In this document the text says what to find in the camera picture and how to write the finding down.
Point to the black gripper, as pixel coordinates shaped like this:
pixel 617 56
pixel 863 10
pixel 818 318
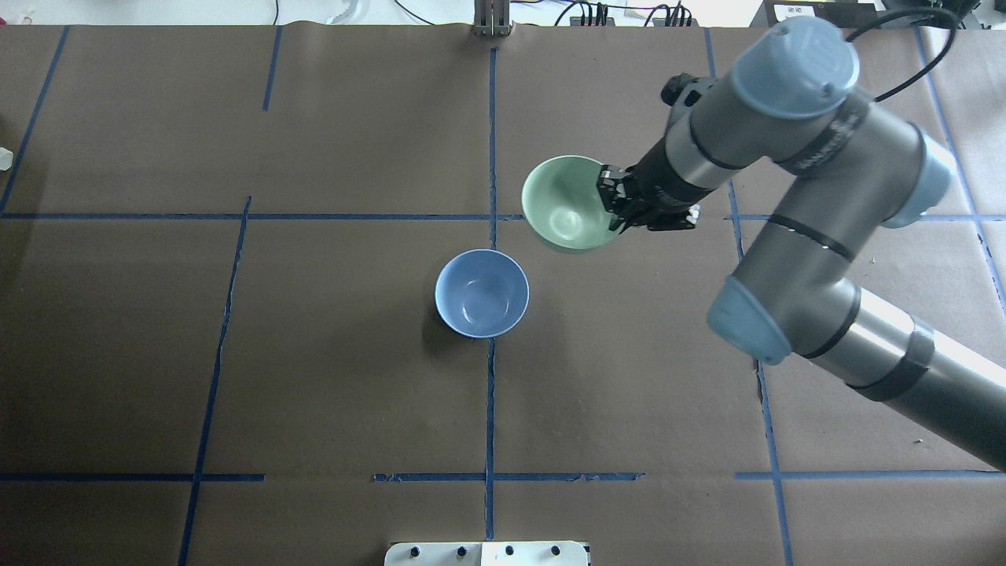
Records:
pixel 649 183

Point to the green bowl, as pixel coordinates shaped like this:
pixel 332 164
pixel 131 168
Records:
pixel 561 203

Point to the blue bowl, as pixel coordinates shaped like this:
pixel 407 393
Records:
pixel 482 293

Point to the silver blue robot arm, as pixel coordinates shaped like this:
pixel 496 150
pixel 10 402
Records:
pixel 793 97

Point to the black power strip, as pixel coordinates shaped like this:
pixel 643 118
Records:
pixel 596 14

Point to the black box with label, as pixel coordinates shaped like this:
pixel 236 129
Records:
pixel 847 15

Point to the white mounting plate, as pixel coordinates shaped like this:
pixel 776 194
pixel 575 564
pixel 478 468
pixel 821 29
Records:
pixel 560 552

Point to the aluminium frame post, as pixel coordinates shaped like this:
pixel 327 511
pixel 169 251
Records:
pixel 492 18

